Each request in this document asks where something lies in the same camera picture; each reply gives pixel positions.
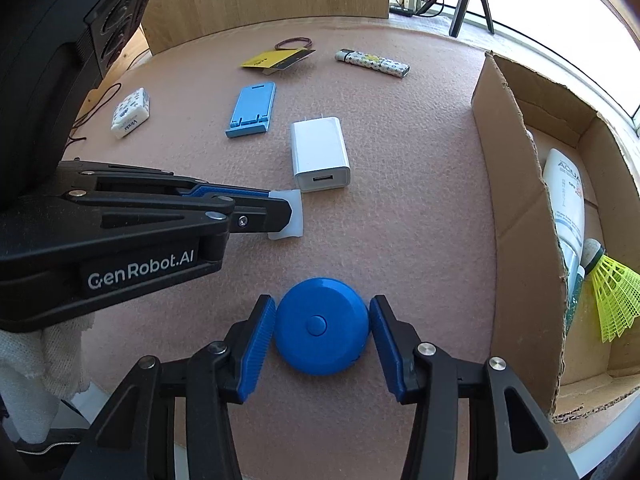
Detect white translucent plastic cap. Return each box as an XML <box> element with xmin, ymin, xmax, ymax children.
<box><xmin>267</xmin><ymin>189</ymin><xmax>304</xmax><ymax>240</ymax></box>

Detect person's left hand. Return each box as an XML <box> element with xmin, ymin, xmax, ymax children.
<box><xmin>0</xmin><ymin>312</ymin><xmax>96</xmax><ymax>411</ymax></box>

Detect blue round tape measure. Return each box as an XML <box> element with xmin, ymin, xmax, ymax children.
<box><xmin>275</xmin><ymin>278</ymin><xmax>371</xmax><ymax>376</ymax></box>

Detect patterned white lighter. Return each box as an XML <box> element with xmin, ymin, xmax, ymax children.
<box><xmin>335</xmin><ymin>49</ymin><xmax>411</xmax><ymax>79</ymax></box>

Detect blue phone stand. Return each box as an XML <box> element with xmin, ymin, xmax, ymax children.
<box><xmin>225</xmin><ymin>82</ymin><xmax>277</xmax><ymax>139</ymax></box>

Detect white sunscreen bottle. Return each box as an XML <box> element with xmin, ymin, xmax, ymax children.
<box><xmin>542</xmin><ymin>148</ymin><xmax>586</xmax><ymax>286</ymax></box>

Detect green lip balm stick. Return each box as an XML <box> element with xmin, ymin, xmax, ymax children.
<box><xmin>566</xmin><ymin>265</ymin><xmax>587</xmax><ymax>338</ymax></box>

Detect brown hair ties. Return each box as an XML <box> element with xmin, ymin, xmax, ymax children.
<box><xmin>275</xmin><ymin>36</ymin><xmax>315</xmax><ymax>52</ymax></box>

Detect wooden plank panel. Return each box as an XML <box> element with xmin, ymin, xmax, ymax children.
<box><xmin>105</xmin><ymin>25</ymin><xmax>151</xmax><ymax>78</ymax></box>

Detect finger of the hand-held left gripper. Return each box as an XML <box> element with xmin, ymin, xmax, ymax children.
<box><xmin>15</xmin><ymin>190</ymin><xmax>294</xmax><ymax>267</ymax></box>
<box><xmin>57</xmin><ymin>160</ymin><xmax>271</xmax><ymax>201</ymax></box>

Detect cardboard box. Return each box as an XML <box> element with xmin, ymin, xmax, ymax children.
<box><xmin>471</xmin><ymin>51</ymin><xmax>640</xmax><ymax>423</ymax></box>

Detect large wooden board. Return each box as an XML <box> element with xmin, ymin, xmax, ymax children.
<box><xmin>142</xmin><ymin>0</ymin><xmax>391</xmax><ymax>55</ymax></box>

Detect yellow card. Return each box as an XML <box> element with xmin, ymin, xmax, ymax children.
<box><xmin>241</xmin><ymin>49</ymin><xmax>307</xmax><ymax>70</ymax></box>

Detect thin black usb cable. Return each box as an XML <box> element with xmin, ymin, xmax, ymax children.
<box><xmin>65</xmin><ymin>82</ymin><xmax>123</xmax><ymax>142</ymax></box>

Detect white usb charger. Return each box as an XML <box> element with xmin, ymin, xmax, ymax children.
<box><xmin>290</xmin><ymin>116</ymin><xmax>351</xmax><ymax>193</ymax></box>

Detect yellow plastic shuttlecock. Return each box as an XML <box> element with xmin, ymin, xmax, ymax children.
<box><xmin>580</xmin><ymin>239</ymin><xmax>640</xmax><ymax>343</ymax></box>

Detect printed tissue pack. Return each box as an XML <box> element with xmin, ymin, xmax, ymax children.
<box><xmin>111</xmin><ymin>88</ymin><xmax>151</xmax><ymax>139</ymax></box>

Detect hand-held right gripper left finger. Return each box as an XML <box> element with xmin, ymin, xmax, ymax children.
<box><xmin>60</xmin><ymin>294</ymin><xmax>277</xmax><ymax>480</ymax></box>

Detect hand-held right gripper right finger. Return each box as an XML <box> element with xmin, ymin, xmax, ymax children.
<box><xmin>369</xmin><ymin>294</ymin><xmax>581</xmax><ymax>480</ymax></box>

